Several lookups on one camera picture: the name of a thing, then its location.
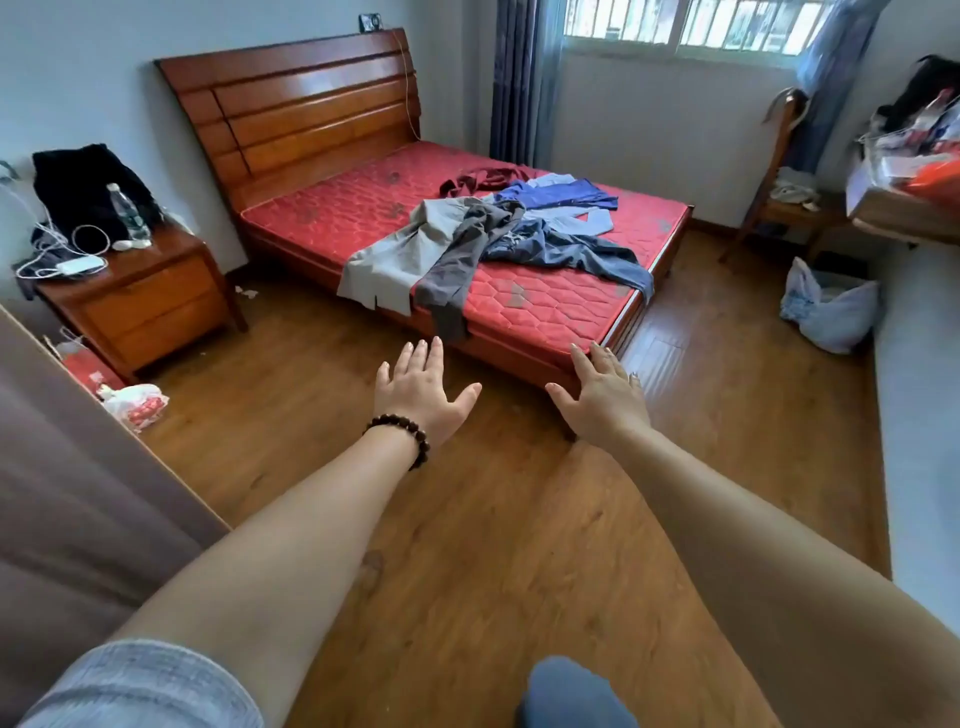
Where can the barred window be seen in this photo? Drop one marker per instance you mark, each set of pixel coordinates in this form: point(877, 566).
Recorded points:
point(675, 22)

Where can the blue denim jeans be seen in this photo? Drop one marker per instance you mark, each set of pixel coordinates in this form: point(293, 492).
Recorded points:
point(570, 251)

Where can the white power bank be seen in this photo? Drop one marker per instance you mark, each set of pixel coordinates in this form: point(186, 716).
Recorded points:
point(81, 265)

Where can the person's right forearm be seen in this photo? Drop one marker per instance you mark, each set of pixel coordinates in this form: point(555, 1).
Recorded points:
point(750, 570)

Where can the wooden chair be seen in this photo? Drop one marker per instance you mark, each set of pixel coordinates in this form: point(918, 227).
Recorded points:
point(784, 135)

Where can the person's left hand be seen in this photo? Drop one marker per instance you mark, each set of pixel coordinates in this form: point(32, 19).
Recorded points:
point(420, 397)

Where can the black bag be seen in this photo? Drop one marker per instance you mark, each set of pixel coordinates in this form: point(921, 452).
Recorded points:
point(75, 187)

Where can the light grey trousers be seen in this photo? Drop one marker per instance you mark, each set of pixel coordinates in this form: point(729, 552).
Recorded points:
point(390, 262)

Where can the red quilted mattress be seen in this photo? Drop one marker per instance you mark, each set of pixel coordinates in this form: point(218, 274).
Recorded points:
point(375, 195)

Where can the person's right hand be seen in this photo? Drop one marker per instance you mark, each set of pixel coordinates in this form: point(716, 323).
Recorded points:
point(604, 409)

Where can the wooden nightstand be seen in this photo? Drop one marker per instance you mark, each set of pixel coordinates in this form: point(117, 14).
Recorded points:
point(150, 300)

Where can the grey shirt sleeve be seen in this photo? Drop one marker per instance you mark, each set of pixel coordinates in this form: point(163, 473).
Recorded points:
point(135, 690)

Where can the red paper bag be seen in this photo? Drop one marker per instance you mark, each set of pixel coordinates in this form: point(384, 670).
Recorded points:
point(86, 367)

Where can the red and white plastic bag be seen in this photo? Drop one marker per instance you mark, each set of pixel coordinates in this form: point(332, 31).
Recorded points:
point(135, 405)

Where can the dark grey trousers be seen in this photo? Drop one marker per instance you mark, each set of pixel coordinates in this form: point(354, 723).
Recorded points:
point(450, 262)

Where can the light blue shirt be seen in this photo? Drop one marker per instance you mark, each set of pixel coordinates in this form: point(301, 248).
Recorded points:
point(577, 220)

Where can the dark blue shirt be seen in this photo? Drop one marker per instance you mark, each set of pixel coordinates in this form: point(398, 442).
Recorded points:
point(555, 193)

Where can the small black camera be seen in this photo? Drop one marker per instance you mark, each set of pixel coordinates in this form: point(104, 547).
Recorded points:
point(370, 23)

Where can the sheer blue curtain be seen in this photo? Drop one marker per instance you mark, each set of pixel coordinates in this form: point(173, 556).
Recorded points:
point(832, 75)

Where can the brown fabric cover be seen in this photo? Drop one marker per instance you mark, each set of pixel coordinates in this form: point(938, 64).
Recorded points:
point(75, 487)

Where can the small white device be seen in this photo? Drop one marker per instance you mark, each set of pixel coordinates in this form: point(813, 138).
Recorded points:
point(131, 244)

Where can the black backpack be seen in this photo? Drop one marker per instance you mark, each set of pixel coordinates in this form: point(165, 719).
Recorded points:
point(926, 90)

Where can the dark blue curtain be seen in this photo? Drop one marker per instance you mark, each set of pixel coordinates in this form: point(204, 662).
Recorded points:
point(517, 75)

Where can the maroon shirt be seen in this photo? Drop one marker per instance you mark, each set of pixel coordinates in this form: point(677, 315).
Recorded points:
point(487, 180)

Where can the clear plastic water bottle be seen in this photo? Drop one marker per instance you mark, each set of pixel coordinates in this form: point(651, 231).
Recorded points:
point(127, 214)

